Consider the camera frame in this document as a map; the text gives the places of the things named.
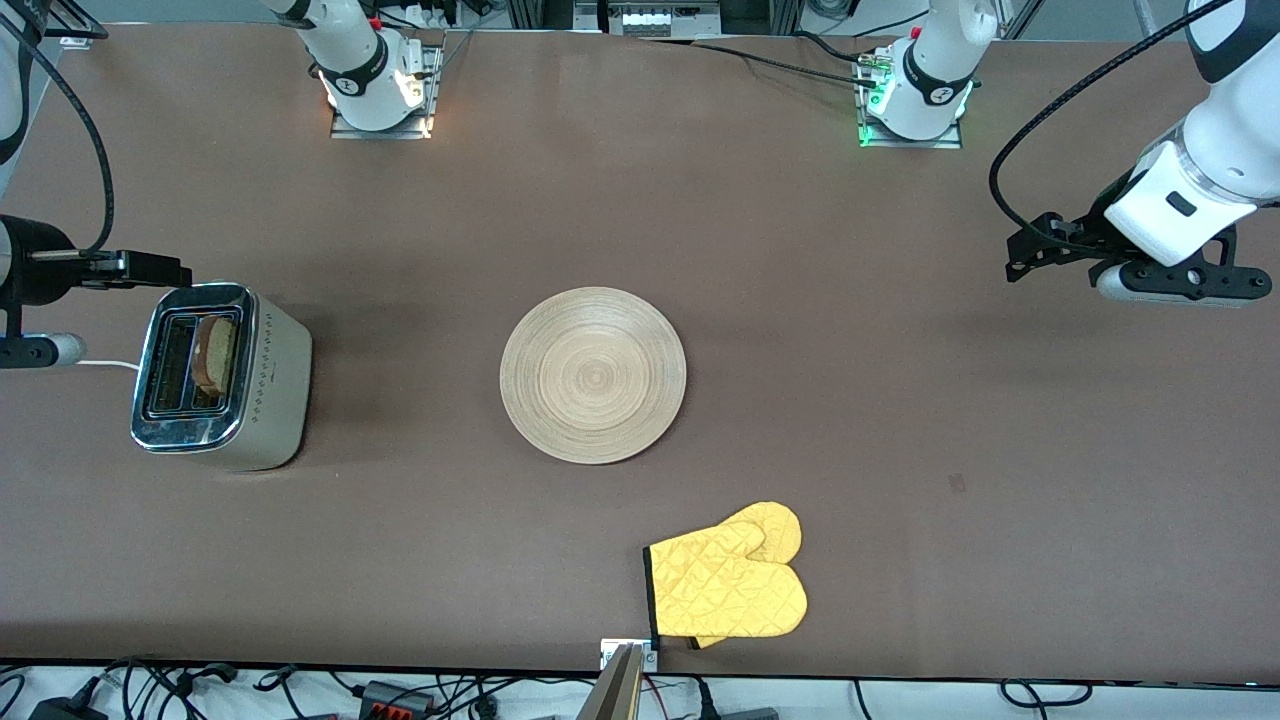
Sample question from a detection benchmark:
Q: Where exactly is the slice of toast bread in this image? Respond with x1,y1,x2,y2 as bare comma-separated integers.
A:
190,314,242,394

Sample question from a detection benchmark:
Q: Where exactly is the round light wooden plate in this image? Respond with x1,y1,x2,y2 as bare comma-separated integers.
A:
499,287,688,466

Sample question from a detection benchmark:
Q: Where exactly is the silver two-slot toaster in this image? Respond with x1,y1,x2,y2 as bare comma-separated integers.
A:
130,283,314,473

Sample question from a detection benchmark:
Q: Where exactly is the yellow quilted oven mitt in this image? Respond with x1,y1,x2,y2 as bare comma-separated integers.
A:
690,502,804,650
644,520,809,641

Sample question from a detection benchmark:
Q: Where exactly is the grey electrical box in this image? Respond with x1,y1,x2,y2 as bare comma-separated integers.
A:
604,0,723,38

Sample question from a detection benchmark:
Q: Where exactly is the black power adapter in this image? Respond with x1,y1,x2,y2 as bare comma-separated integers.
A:
28,696,108,720

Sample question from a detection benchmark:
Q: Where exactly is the black adapter with red connectors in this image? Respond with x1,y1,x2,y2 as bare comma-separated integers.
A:
358,679,438,720

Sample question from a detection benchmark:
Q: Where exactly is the black plug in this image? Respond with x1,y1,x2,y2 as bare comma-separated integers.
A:
698,680,781,720

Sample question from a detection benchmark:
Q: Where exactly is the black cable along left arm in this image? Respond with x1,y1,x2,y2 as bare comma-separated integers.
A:
987,0,1233,253

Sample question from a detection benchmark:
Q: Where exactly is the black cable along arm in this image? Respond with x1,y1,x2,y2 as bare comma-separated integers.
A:
0,5,117,257
987,0,1233,253

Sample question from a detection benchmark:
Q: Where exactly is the black cable along right arm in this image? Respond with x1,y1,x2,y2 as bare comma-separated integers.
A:
0,5,117,257

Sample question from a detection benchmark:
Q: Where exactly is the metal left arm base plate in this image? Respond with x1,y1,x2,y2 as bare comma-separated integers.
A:
857,45,967,151

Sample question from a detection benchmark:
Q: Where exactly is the black cable lying on table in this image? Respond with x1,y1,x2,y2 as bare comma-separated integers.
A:
640,37,883,91

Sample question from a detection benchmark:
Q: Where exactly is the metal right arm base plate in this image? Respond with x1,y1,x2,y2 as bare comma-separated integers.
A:
329,40,444,141

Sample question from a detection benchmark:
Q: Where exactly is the black looped cable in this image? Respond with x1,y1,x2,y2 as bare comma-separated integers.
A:
1000,679,1093,709

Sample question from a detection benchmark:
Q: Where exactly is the white metal mount bracket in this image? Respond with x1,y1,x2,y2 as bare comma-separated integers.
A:
599,637,662,672

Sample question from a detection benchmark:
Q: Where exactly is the wooden camera mount bar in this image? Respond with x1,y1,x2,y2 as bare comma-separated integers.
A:
575,643,647,720

